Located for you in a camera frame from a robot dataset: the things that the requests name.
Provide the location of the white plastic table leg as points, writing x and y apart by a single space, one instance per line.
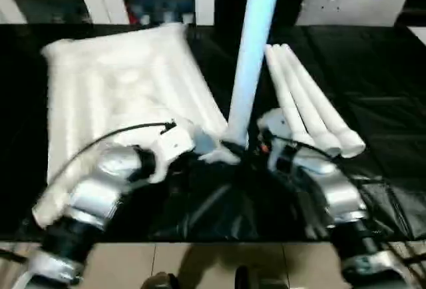
324 102
283 96
306 96
251 52

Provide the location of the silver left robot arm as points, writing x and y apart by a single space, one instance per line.
96 192

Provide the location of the black left robot foot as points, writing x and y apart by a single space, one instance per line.
161 281

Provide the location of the black robot foot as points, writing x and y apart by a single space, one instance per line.
248 279
161 281

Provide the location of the black work mat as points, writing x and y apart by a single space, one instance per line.
382 102

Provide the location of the black right robot foot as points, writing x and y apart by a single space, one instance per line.
248 279

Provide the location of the small white cup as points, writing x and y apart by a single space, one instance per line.
188 18
145 19

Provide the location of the red item in cabinet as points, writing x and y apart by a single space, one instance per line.
132 16

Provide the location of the white flat panel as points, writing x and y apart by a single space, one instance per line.
418 33

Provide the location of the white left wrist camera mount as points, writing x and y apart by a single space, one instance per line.
173 146

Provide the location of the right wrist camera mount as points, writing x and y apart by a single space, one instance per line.
279 122

